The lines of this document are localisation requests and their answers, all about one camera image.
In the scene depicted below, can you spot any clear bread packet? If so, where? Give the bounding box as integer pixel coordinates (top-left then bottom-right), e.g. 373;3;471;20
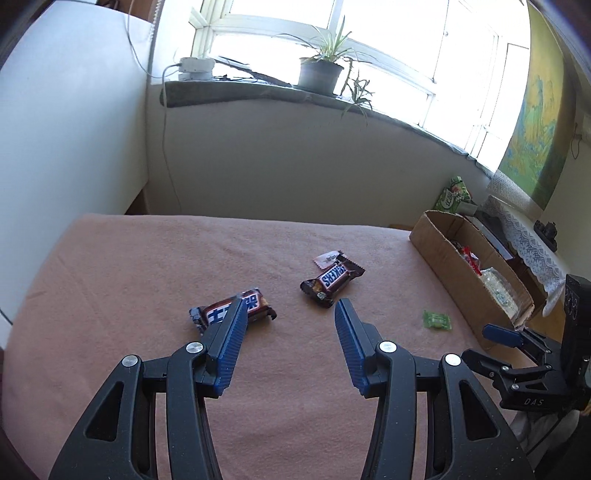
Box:
478;267;520;321

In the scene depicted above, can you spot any white cabinet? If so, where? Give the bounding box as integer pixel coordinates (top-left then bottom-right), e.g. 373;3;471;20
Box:
0;0;151;324

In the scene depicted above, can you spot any brown chocolate bar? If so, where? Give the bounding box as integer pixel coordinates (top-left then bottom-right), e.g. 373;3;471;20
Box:
300;251;365;308

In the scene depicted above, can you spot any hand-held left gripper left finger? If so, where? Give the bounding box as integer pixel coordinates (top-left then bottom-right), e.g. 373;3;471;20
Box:
48;298;250;480

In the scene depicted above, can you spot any white power adapter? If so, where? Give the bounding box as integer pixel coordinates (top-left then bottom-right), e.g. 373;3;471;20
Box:
178;56;215;81

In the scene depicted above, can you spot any potted spider plant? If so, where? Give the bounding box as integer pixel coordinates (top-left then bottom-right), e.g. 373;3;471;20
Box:
274;16;377;127

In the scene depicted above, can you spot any grey stone windowsill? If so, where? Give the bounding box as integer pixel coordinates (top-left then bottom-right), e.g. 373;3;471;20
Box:
161;79;492;178

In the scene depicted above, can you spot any white lace cloth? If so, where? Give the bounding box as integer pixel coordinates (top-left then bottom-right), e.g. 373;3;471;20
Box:
482;194;571;317

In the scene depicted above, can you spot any chocolate bar blue white print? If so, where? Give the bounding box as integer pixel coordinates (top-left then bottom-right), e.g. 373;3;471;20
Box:
188;288;278;334

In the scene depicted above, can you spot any white cable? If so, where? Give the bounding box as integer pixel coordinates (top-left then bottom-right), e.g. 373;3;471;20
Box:
159;65;183;215
128;0;167;81

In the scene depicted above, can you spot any dark small figurine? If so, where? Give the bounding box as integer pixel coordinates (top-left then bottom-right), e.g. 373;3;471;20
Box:
533;220;559;252

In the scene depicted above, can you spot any brown cardboard box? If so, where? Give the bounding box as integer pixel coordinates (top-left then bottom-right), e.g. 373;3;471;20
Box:
409;210;535;354

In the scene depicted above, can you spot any green wrapped candy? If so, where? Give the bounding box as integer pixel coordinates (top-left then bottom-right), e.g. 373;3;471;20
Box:
423;310;454;331

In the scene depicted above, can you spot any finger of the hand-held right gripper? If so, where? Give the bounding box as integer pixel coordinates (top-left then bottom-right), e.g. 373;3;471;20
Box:
462;348;559;384
482;324;561;365

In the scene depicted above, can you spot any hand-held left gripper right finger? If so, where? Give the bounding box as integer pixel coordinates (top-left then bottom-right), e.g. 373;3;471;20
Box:
335;298;536;480

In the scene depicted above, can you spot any red snack packet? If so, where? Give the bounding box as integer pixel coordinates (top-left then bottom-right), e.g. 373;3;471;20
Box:
455;246;482;275

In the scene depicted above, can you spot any hanging scroll painting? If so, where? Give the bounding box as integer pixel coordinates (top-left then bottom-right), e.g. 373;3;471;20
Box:
489;0;583;210

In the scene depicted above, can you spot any green snack bag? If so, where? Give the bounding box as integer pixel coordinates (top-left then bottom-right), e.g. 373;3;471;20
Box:
447;175;476;205
435;188;463;214

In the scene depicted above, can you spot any white framed window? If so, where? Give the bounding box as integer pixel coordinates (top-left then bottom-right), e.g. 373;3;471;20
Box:
152;0;532;162

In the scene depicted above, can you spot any beaded blind cord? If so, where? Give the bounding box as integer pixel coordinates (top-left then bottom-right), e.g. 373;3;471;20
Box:
149;0;161;85

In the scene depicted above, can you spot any black cable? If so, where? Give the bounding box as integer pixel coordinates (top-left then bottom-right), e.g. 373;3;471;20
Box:
215;55;296;88

